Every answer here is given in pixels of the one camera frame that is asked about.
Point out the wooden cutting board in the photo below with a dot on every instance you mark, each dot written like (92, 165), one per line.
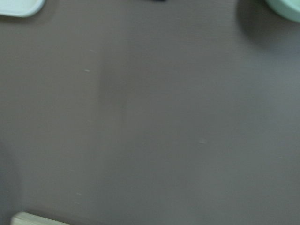
(23, 218)

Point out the cream rabbit tray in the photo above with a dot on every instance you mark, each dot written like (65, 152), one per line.
(20, 8)

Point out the green bowl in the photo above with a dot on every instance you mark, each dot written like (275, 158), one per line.
(288, 9)

